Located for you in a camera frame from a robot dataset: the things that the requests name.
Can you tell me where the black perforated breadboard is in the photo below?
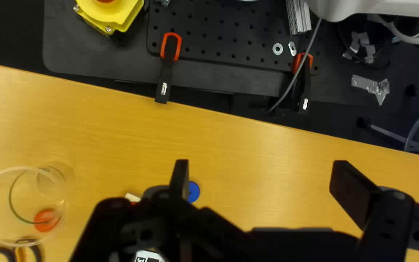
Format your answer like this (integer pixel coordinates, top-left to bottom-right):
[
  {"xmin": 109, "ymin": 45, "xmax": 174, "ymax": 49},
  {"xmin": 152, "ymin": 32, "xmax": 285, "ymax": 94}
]
[{"xmin": 145, "ymin": 0, "xmax": 317, "ymax": 74}]

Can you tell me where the grey ribbed metal bracket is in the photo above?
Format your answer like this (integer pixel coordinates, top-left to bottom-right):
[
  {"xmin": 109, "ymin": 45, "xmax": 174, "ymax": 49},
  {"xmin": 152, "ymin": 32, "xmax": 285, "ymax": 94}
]
[{"xmin": 285, "ymin": 0, "xmax": 314, "ymax": 36}]

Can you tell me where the white cable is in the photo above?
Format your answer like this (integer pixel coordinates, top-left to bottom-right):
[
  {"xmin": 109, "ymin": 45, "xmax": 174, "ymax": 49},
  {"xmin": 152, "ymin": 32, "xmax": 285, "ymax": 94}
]
[{"xmin": 368, "ymin": 13, "xmax": 419, "ymax": 48}]

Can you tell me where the thin grey cable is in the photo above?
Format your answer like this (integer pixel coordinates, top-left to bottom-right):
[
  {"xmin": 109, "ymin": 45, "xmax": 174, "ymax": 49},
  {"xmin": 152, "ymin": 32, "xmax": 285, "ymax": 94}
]
[{"xmin": 266, "ymin": 17, "xmax": 324, "ymax": 113}]

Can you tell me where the blue plastic disc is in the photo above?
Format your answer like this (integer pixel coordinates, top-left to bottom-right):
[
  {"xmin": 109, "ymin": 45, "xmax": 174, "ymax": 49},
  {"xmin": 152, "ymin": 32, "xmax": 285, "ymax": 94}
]
[{"xmin": 187, "ymin": 180, "xmax": 202, "ymax": 204}]

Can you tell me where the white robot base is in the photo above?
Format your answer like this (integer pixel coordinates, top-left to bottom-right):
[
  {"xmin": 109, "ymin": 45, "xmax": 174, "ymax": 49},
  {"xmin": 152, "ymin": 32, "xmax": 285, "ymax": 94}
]
[{"xmin": 308, "ymin": 0, "xmax": 419, "ymax": 23}]

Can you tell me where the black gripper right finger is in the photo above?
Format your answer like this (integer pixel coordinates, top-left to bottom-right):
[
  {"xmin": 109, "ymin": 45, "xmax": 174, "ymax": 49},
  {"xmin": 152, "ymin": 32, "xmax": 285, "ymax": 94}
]
[{"xmin": 329, "ymin": 158, "xmax": 419, "ymax": 262}]

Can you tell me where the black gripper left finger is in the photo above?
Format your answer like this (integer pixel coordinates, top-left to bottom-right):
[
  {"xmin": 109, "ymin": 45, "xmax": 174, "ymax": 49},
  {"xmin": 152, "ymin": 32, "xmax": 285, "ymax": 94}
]
[{"xmin": 70, "ymin": 158, "xmax": 250, "ymax": 262}]

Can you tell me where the crumpled silver tape piece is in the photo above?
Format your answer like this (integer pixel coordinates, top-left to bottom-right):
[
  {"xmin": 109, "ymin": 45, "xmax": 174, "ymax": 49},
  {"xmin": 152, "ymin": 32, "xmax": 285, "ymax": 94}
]
[
  {"xmin": 349, "ymin": 73, "xmax": 391, "ymax": 106},
  {"xmin": 347, "ymin": 30, "xmax": 378, "ymax": 65}
]

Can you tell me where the yellow emergency stop button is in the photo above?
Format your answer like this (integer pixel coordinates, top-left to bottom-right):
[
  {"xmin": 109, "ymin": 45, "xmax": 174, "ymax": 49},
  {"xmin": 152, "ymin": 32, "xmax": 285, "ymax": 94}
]
[{"xmin": 71, "ymin": 0, "xmax": 147, "ymax": 36}]

